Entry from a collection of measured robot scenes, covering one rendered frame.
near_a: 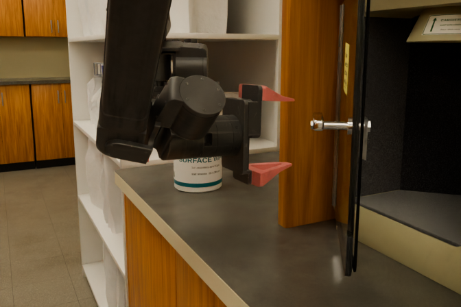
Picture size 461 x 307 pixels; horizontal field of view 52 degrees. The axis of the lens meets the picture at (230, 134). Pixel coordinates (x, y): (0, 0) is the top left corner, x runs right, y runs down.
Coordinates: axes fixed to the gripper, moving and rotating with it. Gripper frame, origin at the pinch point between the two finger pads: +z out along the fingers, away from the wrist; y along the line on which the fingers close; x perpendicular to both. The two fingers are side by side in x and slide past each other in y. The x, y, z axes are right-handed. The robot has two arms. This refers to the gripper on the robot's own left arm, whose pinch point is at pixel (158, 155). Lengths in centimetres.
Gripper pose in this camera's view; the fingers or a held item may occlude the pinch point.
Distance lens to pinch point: 92.1
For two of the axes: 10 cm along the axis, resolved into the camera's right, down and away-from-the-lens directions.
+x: -4.5, -1.6, 8.8
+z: 0.0, 9.8, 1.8
